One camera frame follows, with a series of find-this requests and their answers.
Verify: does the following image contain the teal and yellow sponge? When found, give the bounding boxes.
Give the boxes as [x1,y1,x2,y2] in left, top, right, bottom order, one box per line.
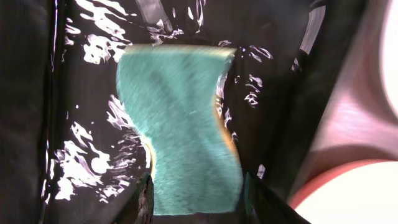
[116,45,243,215]

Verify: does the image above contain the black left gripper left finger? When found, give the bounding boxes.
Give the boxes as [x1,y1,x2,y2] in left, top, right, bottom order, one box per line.
[113,172,154,224]

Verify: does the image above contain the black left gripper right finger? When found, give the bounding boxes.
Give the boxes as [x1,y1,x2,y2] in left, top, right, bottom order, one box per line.
[244,173,310,224]

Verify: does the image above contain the brown serving tray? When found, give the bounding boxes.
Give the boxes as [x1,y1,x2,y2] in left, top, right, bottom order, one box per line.
[289,1,397,202]

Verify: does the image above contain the far plate with blue stain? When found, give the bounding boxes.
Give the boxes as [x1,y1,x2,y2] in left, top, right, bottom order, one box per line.
[379,0,397,116]

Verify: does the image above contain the white plate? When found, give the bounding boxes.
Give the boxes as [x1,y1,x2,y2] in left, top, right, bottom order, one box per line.
[289,160,397,224]

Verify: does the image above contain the black plastic water tray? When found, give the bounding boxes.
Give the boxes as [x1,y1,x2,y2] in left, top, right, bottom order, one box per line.
[1,0,369,223]

